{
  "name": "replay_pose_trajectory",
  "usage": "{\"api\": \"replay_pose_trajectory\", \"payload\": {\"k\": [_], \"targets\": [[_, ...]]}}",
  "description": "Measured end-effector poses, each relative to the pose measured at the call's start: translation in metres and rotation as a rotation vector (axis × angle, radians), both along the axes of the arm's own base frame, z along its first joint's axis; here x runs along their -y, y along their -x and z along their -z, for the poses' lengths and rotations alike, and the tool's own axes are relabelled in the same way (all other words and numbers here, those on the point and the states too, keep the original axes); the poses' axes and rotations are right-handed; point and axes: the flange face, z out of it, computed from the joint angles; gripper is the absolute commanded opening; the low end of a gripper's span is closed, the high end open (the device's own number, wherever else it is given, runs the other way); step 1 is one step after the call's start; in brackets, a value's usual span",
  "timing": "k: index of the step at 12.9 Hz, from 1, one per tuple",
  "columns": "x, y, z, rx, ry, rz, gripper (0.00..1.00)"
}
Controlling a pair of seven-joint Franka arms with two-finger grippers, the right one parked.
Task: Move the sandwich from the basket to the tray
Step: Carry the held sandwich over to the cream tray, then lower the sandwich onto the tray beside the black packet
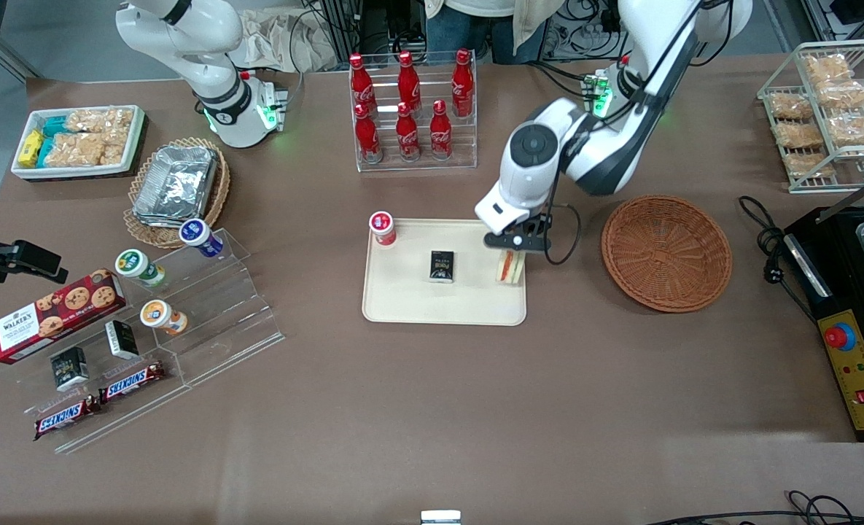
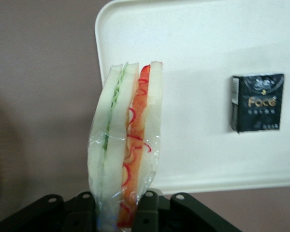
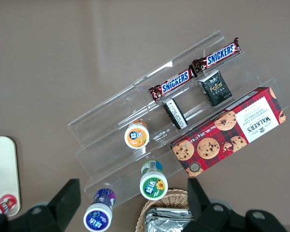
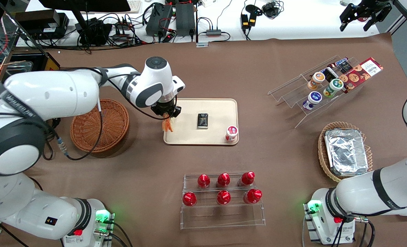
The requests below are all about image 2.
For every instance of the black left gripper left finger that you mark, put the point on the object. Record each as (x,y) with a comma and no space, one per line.
(82,215)

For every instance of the triangle sandwich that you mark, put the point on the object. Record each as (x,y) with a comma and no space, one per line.
(116,145)

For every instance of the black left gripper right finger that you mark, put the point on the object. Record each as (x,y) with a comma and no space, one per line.
(147,212)

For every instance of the cream plastic tray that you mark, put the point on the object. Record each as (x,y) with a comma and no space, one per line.
(207,36)

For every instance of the black tissue pack gold print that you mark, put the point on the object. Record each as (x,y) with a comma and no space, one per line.
(258,104)

